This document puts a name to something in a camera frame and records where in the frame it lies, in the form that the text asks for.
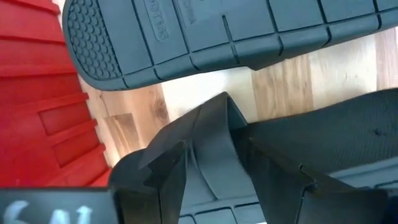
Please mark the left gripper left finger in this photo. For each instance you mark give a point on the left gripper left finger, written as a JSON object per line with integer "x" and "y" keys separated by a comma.
{"x": 155, "y": 193}

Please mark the black rubber slide sandal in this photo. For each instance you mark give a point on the black rubber slide sandal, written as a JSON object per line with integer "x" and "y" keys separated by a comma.
{"x": 217, "y": 31}
{"x": 217, "y": 149}

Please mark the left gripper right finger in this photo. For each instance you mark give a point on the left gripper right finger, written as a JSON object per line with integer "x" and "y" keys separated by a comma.
{"x": 295, "y": 199}

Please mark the red plastic bin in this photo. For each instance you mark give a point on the red plastic bin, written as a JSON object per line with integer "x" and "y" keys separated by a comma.
{"x": 31, "y": 93}

